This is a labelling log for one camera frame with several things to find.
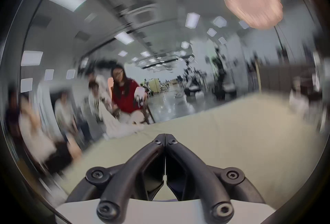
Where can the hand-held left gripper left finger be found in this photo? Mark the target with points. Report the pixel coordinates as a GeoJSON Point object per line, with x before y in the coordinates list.
{"type": "Point", "coordinates": [134, 166]}

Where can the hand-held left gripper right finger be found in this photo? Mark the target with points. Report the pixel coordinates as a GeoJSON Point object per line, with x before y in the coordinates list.
{"type": "Point", "coordinates": [196, 166]}

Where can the white cloth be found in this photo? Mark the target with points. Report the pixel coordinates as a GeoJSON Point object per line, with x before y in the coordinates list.
{"type": "Point", "coordinates": [116, 127]}

